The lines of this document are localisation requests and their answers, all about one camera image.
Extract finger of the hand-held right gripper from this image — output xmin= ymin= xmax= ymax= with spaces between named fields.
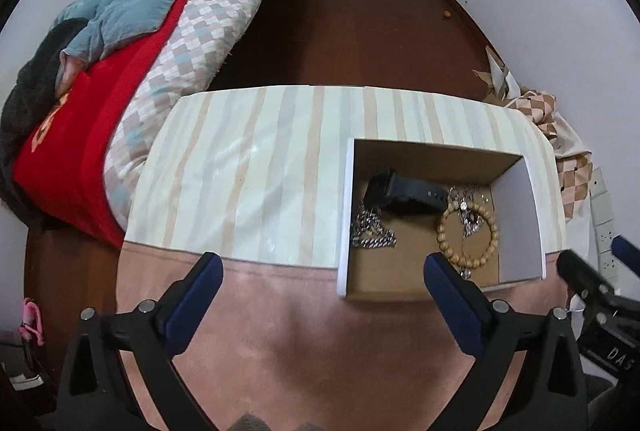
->
xmin=611 ymin=235 xmax=640 ymax=273
xmin=556 ymin=249 xmax=621 ymax=309

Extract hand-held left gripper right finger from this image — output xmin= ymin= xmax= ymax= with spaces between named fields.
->
xmin=423 ymin=252 xmax=590 ymax=431

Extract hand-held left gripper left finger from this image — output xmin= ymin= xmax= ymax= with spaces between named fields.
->
xmin=57 ymin=252 xmax=224 ymax=431

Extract wooden bead bracelet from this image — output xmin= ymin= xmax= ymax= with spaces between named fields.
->
xmin=435 ymin=202 xmax=500 ymax=270

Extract white cardboard box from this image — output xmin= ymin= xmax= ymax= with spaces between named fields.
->
xmin=336 ymin=138 xmax=547 ymax=303

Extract thin silver necklace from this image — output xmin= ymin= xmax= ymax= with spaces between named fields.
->
xmin=456 ymin=206 xmax=485 ymax=281

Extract thick silver chain bracelet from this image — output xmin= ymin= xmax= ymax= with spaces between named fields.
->
xmin=350 ymin=203 xmax=397 ymax=250

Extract black smart band watch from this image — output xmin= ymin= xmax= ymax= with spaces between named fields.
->
xmin=362 ymin=169 xmax=449 ymax=214

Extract brown checkered cloth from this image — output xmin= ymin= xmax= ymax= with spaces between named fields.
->
xmin=472 ymin=46 xmax=596 ymax=222

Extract pink suede table cloth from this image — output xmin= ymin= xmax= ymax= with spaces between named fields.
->
xmin=115 ymin=241 xmax=596 ymax=431

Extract striped table cloth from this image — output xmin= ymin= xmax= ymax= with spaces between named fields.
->
xmin=123 ymin=85 xmax=568 ymax=272

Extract pink toy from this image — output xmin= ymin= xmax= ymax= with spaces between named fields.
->
xmin=19 ymin=298 xmax=46 ymax=347

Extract red blanket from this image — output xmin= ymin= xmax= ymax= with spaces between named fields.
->
xmin=12 ymin=0 xmax=251 ymax=249

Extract dark grey fuzzy blanket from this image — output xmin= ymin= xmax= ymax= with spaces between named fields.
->
xmin=0 ymin=18 xmax=88 ymax=229

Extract checkered bed sheet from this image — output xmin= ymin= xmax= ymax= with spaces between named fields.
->
xmin=102 ymin=0 xmax=313 ymax=232

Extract white wall sockets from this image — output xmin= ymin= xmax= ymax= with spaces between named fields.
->
xmin=590 ymin=166 xmax=625 ymax=282

